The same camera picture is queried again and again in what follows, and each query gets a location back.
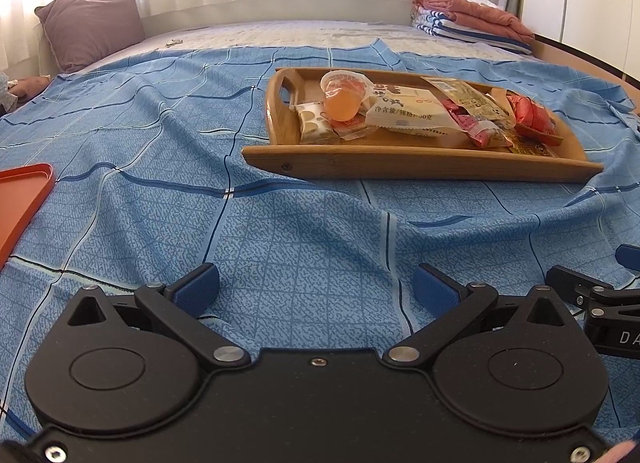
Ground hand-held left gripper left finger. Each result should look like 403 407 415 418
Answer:
66 263 252 370

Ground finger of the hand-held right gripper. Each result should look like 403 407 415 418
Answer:
615 244 640 272
545 265 640 311

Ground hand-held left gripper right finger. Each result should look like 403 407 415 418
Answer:
382 263 575 370

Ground wooden tray with handles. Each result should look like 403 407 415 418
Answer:
242 67 605 184

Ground yellow-brown snack packet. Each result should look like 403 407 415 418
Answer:
509 129 562 158
421 76 517 130

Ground red biscuit packet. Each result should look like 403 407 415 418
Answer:
442 98 502 150

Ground red crinkled snack packet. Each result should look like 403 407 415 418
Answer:
506 92 557 134

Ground clear bread packet red ends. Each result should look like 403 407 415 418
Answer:
332 114 379 142

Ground white flower cake packet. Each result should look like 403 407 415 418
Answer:
364 84 449 137

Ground polka dot snack packet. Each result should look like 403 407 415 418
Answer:
294 101 337 144

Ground jelly cup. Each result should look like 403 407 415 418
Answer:
320 70 371 123

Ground blue checked bedsheet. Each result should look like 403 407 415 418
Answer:
0 38 640 444

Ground orange plastic tray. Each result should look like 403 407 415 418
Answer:
0 163 56 270

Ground blue white striped folded cloth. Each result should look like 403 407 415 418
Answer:
411 5 534 54

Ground grey quilted mattress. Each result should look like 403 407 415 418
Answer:
75 18 538 74

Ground folded blankets pile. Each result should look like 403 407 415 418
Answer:
415 0 536 42

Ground purple pillow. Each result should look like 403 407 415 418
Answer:
34 0 147 74

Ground wooden bed frame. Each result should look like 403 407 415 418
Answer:
530 33 640 90

